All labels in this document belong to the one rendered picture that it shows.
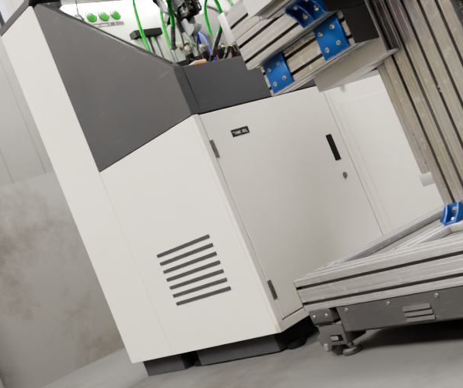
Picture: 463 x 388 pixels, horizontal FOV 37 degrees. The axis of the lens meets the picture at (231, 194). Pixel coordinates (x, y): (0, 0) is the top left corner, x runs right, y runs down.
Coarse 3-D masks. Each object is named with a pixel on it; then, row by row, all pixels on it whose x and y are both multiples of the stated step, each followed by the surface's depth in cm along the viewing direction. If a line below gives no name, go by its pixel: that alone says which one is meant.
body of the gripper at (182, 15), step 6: (180, 0) 251; (186, 0) 253; (192, 0) 253; (180, 6) 253; (186, 6) 250; (192, 6) 253; (174, 12) 256; (180, 12) 254; (186, 12) 251; (192, 12) 253; (198, 12) 256; (186, 18) 258
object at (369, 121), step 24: (336, 96) 267; (360, 96) 278; (384, 96) 288; (360, 120) 272; (384, 120) 283; (360, 144) 268; (384, 144) 278; (408, 144) 290; (360, 168) 264; (384, 168) 274; (408, 168) 285; (384, 192) 269; (408, 192) 280; (432, 192) 291; (384, 216) 265; (408, 216) 275
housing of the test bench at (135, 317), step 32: (0, 32) 279; (32, 32) 264; (32, 64) 269; (32, 96) 275; (64, 96) 261; (64, 128) 266; (64, 160) 272; (64, 192) 277; (96, 192) 262; (96, 224) 268; (96, 256) 273; (128, 256) 258; (128, 288) 264; (128, 320) 269; (128, 352) 275; (160, 352) 260; (192, 352) 262
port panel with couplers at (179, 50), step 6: (156, 18) 293; (162, 30) 294; (168, 30) 296; (168, 36) 295; (180, 36) 299; (180, 42) 298; (168, 48) 293; (180, 48) 297; (180, 54) 296; (180, 60) 295
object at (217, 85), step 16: (208, 64) 227; (224, 64) 232; (240, 64) 237; (192, 80) 221; (208, 80) 225; (224, 80) 230; (240, 80) 235; (256, 80) 240; (208, 96) 223; (224, 96) 228; (240, 96) 233; (256, 96) 238; (272, 96) 246
